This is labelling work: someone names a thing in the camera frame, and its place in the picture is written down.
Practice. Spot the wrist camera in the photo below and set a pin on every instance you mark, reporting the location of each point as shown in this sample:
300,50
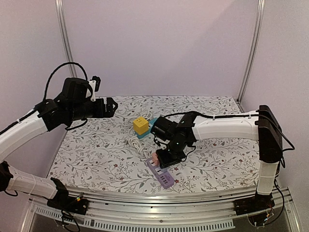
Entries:
163,129
94,87

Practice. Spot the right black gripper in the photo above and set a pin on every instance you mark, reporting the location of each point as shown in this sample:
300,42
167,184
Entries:
170,157

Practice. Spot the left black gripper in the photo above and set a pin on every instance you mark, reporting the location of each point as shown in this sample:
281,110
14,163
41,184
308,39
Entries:
101,113

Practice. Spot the pink plug adapter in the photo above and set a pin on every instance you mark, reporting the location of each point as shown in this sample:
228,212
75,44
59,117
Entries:
155,159

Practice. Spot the purple power strip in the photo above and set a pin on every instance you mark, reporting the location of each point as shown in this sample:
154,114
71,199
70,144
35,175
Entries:
162,175

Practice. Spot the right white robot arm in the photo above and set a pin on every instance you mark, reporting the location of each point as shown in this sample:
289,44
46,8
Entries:
260,125

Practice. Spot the left aluminium post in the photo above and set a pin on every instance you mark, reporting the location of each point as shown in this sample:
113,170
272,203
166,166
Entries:
63,30

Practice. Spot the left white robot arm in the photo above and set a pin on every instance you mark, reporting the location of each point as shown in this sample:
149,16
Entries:
76,101

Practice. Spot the yellow cube socket adapter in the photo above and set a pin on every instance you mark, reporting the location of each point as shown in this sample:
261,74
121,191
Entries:
140,125

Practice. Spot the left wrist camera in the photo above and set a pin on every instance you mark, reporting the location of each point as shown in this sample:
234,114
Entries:
94,87

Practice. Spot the aluminium post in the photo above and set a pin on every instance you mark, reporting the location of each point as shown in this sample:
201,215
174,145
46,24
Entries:
63,30
253,49

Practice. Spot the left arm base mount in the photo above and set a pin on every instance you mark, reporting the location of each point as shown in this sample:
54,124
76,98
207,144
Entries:
69,203

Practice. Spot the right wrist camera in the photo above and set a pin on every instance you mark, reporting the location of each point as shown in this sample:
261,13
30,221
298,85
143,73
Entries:
163,129

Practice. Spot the aluminium front rail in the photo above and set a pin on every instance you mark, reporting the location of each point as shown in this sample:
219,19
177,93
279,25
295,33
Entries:
186,212

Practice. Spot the right aluminium post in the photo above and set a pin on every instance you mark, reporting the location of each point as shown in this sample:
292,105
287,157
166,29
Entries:
253,49

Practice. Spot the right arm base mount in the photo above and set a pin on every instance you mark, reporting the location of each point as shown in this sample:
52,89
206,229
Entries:
253,204

